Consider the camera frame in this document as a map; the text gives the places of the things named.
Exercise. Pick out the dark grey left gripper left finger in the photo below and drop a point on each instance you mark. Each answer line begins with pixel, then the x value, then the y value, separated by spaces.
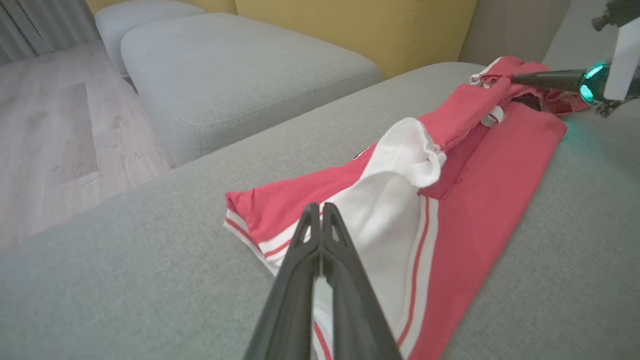
pixel 292 300

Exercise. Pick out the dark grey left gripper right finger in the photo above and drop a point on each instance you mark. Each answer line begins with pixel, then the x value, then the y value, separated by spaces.
pixel 350 300

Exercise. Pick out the small grey fabric ottoman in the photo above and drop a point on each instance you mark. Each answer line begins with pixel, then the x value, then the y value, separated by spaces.
pixel 140 20

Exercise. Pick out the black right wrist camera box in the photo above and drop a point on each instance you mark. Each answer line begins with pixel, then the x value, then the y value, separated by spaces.
pixel 622 10

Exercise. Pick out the grey sofa back cushion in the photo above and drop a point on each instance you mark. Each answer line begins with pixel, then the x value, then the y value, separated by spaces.
pixel 510 27

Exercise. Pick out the yellow sofa backrest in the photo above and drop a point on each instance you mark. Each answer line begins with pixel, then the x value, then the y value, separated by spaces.
pixel 380 30

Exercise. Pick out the grey curtain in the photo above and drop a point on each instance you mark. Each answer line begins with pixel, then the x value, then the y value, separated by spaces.
pixel 35 25

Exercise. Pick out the red jersey with white trim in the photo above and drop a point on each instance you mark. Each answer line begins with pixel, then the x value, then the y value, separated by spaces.
pixel 490 190

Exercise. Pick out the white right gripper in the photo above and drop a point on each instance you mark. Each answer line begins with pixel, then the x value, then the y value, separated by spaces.
pixel 622 65

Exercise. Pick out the large grey sofa seat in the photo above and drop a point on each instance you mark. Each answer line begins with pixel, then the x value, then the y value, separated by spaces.
pixel 125 280

